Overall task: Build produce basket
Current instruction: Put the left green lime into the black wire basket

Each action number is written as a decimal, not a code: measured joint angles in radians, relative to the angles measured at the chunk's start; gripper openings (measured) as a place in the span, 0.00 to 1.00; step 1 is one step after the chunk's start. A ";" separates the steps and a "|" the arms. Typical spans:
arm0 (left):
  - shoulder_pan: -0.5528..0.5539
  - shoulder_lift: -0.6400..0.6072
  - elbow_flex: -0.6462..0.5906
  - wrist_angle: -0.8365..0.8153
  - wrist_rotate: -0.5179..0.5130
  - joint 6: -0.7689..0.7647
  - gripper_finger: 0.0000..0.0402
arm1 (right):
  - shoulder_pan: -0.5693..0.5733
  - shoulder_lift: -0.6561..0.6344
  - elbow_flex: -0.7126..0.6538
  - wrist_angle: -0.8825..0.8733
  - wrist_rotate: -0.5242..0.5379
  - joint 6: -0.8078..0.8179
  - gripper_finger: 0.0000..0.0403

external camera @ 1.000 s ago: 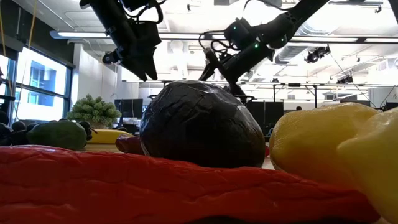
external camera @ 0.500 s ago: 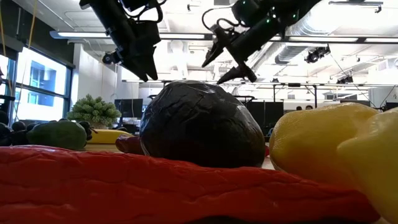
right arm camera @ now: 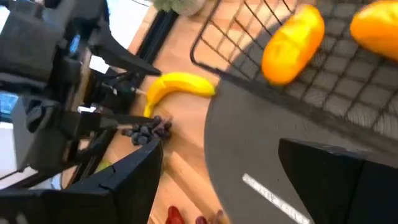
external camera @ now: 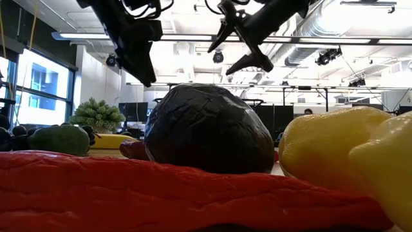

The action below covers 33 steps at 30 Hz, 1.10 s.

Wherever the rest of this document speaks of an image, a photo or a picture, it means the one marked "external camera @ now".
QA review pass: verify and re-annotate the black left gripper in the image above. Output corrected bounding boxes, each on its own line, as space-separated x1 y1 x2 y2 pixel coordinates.
111 21 158 88

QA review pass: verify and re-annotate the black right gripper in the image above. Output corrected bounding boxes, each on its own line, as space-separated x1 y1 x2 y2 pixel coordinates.
207 0 302 77

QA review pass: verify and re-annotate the green potted plant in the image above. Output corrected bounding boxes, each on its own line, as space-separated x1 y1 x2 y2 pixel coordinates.
69 97 126 135

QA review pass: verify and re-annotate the long ceiling light strip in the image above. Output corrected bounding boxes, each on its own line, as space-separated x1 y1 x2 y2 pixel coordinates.
51 31 412 46

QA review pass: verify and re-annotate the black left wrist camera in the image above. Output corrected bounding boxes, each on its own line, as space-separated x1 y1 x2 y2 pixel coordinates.
140 19 164 42

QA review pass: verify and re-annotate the black partition panel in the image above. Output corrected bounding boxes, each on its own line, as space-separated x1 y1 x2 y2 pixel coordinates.
256 104 294 142

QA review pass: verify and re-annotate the black grape bunch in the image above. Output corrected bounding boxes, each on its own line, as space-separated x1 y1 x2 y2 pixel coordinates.
0 122 97 153

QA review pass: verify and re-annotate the dark red chili pepper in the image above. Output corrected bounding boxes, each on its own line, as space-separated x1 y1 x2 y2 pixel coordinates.
119 139 151 161

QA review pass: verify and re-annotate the yellow banana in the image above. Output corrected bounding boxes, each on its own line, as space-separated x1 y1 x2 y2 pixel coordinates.
90 133 139 150

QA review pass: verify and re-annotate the rectangular ceiling light fixture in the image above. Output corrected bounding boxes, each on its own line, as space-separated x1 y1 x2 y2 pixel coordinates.
340 0 398 15

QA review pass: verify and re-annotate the green avocado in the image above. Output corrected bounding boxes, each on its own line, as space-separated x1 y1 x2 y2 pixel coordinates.
27 124 91 157

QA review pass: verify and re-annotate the yellow hanging cord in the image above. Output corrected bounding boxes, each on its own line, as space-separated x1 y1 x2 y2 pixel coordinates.
12 0 40 126

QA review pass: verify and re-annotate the silver ventilation duct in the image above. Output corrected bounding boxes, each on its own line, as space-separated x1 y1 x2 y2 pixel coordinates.
285 0 347 68

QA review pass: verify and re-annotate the large window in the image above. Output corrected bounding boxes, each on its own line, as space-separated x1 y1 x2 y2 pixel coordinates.
0 48 77 127

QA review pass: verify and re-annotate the dark purple cabbage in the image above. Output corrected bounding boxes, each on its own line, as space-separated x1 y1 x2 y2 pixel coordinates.
144 82 276 175

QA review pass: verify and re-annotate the black metal rack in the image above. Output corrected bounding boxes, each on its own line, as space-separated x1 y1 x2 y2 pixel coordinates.
127 82 329 112

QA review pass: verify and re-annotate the black track light cluster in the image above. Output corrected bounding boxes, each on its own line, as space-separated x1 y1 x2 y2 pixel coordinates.
315 47 343 67
349 77 367 88

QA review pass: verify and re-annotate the yellow lemon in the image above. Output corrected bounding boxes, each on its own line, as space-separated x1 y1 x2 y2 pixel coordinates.
349 111 412 232
278 106 393 196

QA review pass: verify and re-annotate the long bright red pepper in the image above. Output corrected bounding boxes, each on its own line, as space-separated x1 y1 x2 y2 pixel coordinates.
0 150 394 232

